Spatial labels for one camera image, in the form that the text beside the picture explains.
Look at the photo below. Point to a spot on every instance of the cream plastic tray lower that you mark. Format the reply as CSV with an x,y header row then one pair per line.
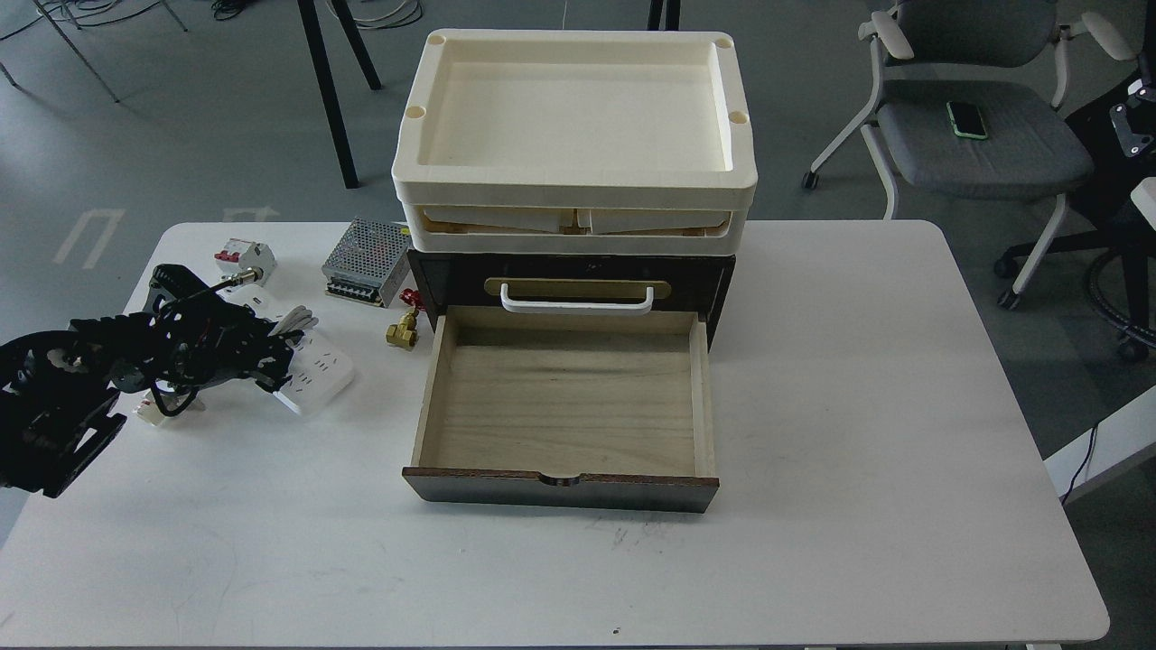
x,y
507,230

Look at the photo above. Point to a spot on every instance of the silver mesh power supply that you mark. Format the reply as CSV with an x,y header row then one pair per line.
x,y
369,262

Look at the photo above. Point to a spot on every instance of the brass valve red handle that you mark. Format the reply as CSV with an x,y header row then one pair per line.
x,y
403,333

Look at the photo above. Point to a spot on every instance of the green smartphone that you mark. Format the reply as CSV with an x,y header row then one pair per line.
x,y
966,120

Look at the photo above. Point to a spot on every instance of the cream plastic tray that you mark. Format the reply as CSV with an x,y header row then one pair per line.
x,y
507,230
545,119

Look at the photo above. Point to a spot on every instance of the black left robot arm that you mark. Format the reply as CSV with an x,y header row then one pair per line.
x,y
59,386

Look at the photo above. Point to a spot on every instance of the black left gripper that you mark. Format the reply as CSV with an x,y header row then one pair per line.
x,y
187,338

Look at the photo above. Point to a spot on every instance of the white circuit breaker red switch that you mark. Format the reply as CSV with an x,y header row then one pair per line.
x,y
237,256

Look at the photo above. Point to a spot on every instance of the white side table edge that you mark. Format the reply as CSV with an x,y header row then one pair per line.
x,y
1120,442

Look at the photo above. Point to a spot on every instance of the grey office chair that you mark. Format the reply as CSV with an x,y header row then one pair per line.
x,y
1030,154

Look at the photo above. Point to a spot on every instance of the open wooden drawer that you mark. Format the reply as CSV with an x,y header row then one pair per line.
x,y
552,410

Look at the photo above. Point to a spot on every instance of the white power strip with cable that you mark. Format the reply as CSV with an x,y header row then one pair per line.
x,y
318,371

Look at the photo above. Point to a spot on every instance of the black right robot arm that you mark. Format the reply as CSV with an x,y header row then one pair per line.
x,y
1117,130

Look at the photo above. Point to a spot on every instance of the cream plastic tray top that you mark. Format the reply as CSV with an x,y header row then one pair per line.
x,y
545,119

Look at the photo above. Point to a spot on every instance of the white drawer handle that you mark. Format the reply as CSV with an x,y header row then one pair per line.
x,y
577,308

